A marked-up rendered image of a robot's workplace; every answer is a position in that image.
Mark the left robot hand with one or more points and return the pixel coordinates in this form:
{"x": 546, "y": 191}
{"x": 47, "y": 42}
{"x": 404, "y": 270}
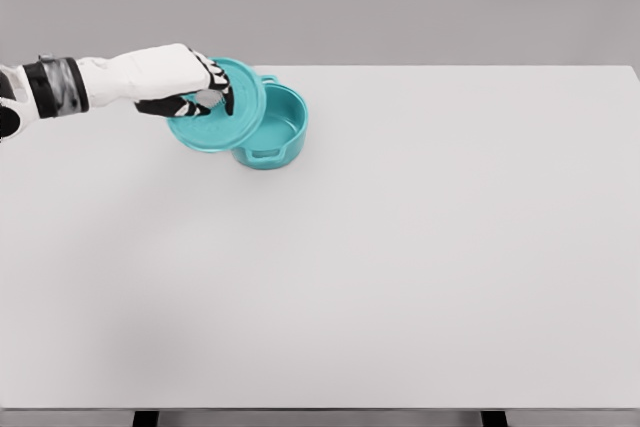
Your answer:
{"x": 167, "y": 72}

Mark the teal pot lid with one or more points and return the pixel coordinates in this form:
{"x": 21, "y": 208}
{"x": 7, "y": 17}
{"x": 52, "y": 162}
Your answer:
{"x": 225, "y": 119}

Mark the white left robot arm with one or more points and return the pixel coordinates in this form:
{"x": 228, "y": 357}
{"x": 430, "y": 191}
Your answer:
{"x": 60, "y": 87}

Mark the teal pot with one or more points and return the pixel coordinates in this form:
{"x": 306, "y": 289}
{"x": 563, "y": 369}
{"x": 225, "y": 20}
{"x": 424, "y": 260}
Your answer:
{"x": 280, "y": 129}

